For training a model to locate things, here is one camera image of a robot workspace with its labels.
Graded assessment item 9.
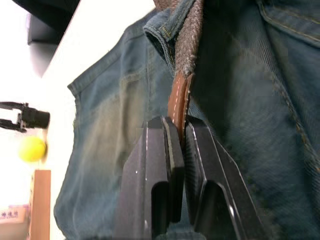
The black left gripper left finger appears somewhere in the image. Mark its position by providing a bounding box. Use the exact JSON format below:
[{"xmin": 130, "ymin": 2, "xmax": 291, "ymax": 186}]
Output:
[{"xmin": 115, "ymin": 115, "xmax": 186, "ymax": 240}]

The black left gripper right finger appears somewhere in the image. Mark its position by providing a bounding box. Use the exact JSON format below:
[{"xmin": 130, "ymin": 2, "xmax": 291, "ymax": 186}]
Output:
[{"xmin": 183, "ymin": 116, "xmax": 266, "ymax": 240}]

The brown braided belt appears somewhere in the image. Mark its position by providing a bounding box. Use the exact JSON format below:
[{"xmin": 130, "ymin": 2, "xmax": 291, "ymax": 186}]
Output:
[{"xmin": 152, "ymin": 0, "xmax": 205, "ymax": 149}]

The brown wooden box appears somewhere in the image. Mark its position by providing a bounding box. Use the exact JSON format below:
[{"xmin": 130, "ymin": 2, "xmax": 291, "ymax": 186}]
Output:
[{"xmin": 28, "ymin": 169, "xmax": 52, "ymax": 240}]

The yellow ball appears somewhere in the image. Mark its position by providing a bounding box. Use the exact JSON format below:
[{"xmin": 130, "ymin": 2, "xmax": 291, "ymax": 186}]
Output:
[{"xmin": 18, "ymin": 136, "xmax": 47, "ymax": 162}]

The black two-pronged clamp device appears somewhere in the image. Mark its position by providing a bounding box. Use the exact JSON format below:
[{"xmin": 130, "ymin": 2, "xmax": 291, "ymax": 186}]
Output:
[{"xmin": 0, "ymin": 100, "xmax": 51, "ymax": 133}]

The white carton with printed label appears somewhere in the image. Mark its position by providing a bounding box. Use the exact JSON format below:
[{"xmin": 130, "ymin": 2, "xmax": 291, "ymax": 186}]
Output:
[{"xmin": 0, "ymin": 204, "xmax": 31, "ymax": 240}]

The black box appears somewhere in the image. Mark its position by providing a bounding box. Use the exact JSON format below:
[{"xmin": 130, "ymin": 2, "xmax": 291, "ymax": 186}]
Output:
[{"xmin": 11, "ymin": 0, "xmax": 82, "ymax": 45}]

